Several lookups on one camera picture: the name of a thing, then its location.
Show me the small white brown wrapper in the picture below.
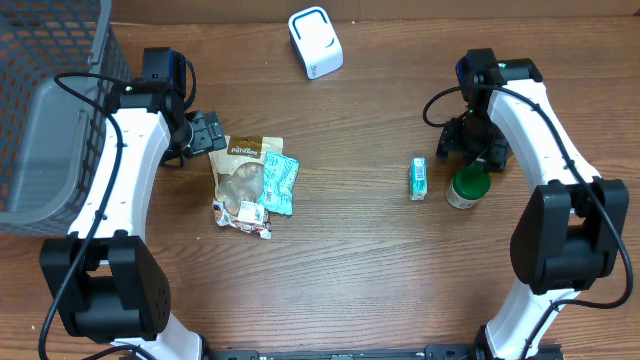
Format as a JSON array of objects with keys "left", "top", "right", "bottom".
[{"left": 212, "top": 200, "right": 272, "bottom": 240}]

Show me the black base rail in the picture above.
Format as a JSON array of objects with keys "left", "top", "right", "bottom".
[{"left": 199, "top": 343, "right": 565, "bottom": 360}]

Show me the dark grey plastic basket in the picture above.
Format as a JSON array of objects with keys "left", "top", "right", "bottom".
[{"left": 1, "top": 0, "right": 132, "bottom": 236}]

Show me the green lid Knorr jar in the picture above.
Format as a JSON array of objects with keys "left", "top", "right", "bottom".
[{"left": 445, "top": 165, "right": 491, "bottom": 210}]

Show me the yellow liquid bottle grey cap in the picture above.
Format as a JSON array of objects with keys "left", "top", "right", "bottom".
[{"left": 502, "top": 149, "right": 514, "bottom": 172}]

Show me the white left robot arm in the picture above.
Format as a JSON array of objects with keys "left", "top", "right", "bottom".
[{"left": 37, "top": 47, "right": 227, "bottom": 359}]

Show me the white barcode scanner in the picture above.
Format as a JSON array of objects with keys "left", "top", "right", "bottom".
[{"left": 288, "top": 6, "right": 344, "bottom": 80}]

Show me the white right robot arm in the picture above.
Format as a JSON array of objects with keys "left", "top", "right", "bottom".
[{"left": 426, "top": 48, "right": 633, "bottom": 359}]

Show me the teal wipes packet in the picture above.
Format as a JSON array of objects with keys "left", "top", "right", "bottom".
[{"left": 258, "top": 151, "right": 300, "bottom": 216}]

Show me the brown snack pouch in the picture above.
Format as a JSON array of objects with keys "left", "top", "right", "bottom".
[{"left": 209, "top": 135, "right": 284, "bottom": 215}]

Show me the teal tissue pack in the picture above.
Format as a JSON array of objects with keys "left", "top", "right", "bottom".
[{"left": 409, "top": 157, "right": 428, "bottom": 201}]

